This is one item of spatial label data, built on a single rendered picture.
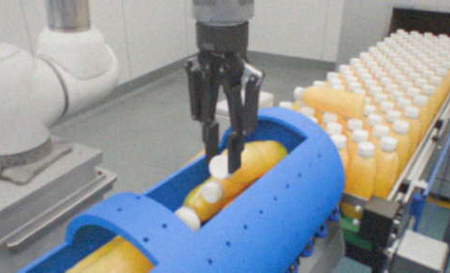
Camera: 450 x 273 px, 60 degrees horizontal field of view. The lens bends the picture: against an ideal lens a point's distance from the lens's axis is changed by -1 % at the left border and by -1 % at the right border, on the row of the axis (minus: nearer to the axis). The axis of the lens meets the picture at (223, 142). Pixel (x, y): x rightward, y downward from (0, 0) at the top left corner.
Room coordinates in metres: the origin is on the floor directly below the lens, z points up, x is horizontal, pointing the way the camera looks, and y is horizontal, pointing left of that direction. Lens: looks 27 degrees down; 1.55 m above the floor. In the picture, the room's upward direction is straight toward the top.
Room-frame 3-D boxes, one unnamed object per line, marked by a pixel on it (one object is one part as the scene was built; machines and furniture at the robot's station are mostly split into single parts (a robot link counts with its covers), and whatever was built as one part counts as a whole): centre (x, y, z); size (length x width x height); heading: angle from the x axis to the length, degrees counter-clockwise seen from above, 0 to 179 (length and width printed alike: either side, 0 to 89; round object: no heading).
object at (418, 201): (1.18, -0.75, 0.70); 0.80 x 0.05 x 0.50; 144
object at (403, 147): (0.97, -0.49, 0.99); 0.07 x 0.07 x 0.19
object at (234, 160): (0.55, -0.02, 1.25); 0.03 x 0.01 x 0.07; 144
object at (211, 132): (0.57, 0.02, 1.25); 0.03 x 0.01 x 0.07; 144
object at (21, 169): (0.79, 0.50, 1.10); 0.22 x 0.18 x 0.06; 163
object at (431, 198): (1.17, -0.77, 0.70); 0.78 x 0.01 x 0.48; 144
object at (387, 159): (0.87, -0.42, 0.99); 0.07 x 0.07 x 0.19
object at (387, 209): (0.74, -0.37, 0.95); 0.10 x 0.07 x 0.10; 54
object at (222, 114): (1.15, -0.06, 1.05); 0.20 x 0.10 x 0.10; 144
